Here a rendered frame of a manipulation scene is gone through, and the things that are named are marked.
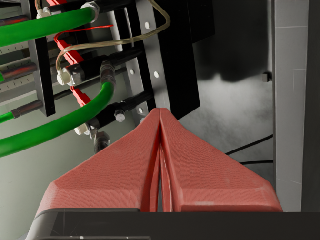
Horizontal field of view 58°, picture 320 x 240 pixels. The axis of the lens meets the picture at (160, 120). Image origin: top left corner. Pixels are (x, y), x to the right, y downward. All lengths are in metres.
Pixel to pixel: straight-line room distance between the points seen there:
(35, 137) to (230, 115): 0.45
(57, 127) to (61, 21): 0.09
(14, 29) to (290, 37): 0.29
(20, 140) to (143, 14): 0.30
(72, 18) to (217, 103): 0.43
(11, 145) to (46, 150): 0.51
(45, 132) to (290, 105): 0.30
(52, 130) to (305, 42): 0.29
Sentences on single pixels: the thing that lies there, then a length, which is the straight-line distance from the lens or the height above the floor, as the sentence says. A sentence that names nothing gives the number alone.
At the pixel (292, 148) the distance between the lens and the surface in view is 0.44.
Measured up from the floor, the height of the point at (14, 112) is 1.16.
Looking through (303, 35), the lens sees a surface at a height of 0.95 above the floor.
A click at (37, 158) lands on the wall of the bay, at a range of 0.76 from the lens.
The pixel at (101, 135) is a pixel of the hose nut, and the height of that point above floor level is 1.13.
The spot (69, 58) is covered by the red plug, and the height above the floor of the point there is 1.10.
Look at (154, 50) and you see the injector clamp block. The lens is 0.48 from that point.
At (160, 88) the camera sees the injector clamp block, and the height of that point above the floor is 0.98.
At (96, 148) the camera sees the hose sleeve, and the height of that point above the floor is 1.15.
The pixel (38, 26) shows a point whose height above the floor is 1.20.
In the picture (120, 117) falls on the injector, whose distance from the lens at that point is 0.45.
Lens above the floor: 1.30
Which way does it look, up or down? 36 degrees down
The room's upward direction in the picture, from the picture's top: 121 degrees counter-clockwise
